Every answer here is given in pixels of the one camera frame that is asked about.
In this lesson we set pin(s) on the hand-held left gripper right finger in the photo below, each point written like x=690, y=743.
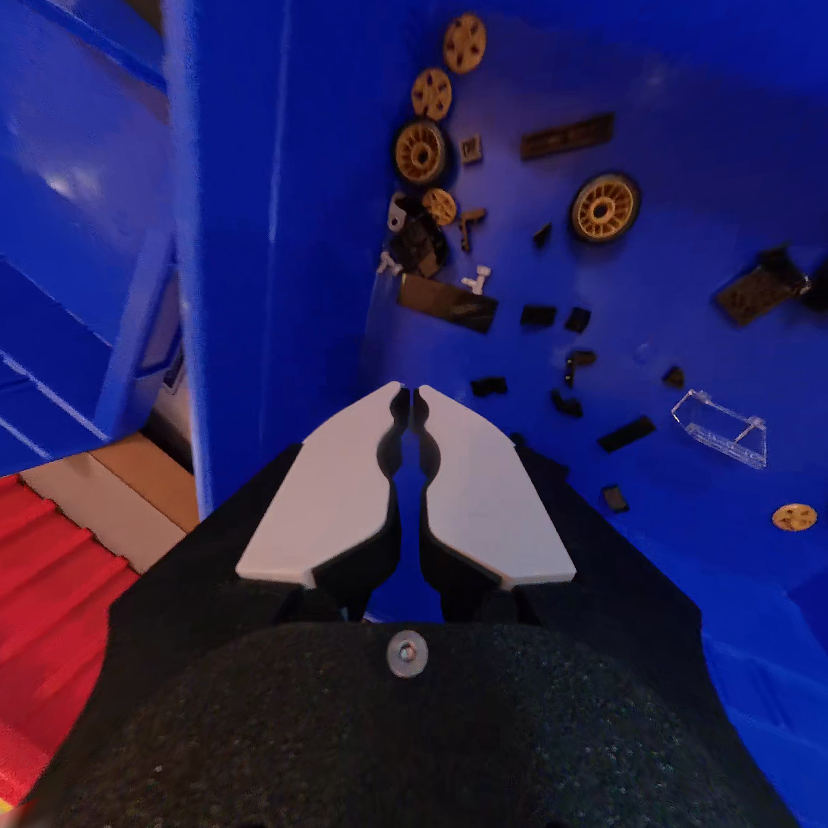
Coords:
x=498, y=498

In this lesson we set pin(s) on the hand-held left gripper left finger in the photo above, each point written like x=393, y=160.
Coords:
x=324, y=498

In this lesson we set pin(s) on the blue plastic bin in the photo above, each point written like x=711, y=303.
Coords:
x=78, y=155
x=324, y=194

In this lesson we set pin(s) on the scattered loose black lego parts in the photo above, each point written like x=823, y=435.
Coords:
x=446, y=304

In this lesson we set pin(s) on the clear lego wedge piece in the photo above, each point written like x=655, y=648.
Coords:
x=725, y=434

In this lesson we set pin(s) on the tan lego wheel hub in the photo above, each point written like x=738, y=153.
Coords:
x=432, y=93
x=795, y=518
x=466, y=43
x=440, y=207

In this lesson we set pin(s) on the tyred tan lego wheel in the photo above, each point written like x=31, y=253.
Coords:
x=421, y=153
x=604, y=207

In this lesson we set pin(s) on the red plastic bin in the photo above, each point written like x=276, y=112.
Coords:
x=52, y=621

